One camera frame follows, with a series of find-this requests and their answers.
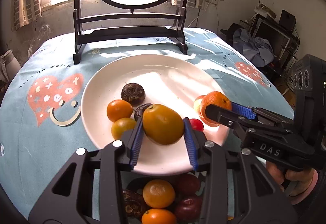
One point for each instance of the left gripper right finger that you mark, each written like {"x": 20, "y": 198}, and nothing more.
{"x": 237, "y": 187}

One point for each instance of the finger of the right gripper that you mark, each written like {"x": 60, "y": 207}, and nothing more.
{"x": 261, "y": 115}
{"x": 230, "y": 118}

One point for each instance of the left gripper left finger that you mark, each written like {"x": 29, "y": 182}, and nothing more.
{"x": 88, "y": 187}

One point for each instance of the red cherry tomato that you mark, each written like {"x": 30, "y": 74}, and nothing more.
{"x": 197, "y": 125}

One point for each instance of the yellow orange round fruit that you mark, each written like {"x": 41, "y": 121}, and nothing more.
{"x": 162, "y": 124}

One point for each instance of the green yellow tomato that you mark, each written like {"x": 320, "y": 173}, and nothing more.
{"x": 122, "y": 125}

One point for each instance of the small orange tomato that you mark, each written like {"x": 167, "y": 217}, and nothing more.
{"x": 118, "y": 109}

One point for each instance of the large orange mandarin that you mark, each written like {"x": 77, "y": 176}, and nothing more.
{"x": 196, "y": 105}

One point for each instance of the right hand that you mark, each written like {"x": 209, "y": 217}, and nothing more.
{"x": 306, "y": 181}

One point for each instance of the blue grey clothes pile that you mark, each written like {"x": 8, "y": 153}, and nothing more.
{"x": 257, "y": 50}

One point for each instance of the dark red tomato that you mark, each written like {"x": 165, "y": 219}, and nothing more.
{"x": 188, "y": 209}

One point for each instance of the light blue printed tablecloth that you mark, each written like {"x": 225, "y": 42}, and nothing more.
{"x": 40, "y": 128}

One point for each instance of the small yellow tomato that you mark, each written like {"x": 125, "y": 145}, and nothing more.
{"x": 158, "y": 216}

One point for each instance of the white ceramic plate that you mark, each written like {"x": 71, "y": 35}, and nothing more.
{"x": 173, "y": 89}

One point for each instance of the white ceramic jug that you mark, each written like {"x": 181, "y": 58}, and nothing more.
{"x": 9, "y": 66}

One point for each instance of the round painted table screen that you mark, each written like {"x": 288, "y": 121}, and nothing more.
{"x": 132, "y": 7}

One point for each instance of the black camera box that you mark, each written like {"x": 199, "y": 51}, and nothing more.
{"x": 309, "y": 88}

